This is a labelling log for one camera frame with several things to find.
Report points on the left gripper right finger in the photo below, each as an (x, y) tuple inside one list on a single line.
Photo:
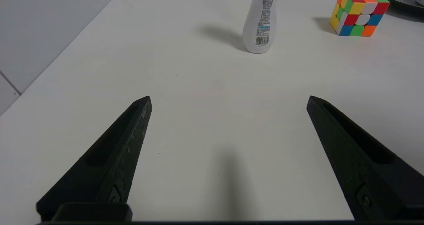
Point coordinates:
[(381, 178)]

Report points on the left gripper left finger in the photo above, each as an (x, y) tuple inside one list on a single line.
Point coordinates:
[(99, 178)]

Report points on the multicoloured puzzle cube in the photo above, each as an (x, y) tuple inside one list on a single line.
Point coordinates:
[(359, 16)]

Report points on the translucent plastic bottle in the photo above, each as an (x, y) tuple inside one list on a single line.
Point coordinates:
[(261, 26)]

